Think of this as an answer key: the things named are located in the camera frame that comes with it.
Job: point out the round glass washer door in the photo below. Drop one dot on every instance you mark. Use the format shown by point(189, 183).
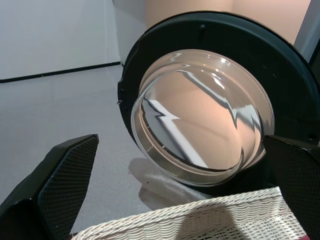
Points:
point(200, 112)

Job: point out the pale woven laundry basket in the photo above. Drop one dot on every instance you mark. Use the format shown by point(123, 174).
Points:
point(175, 215)

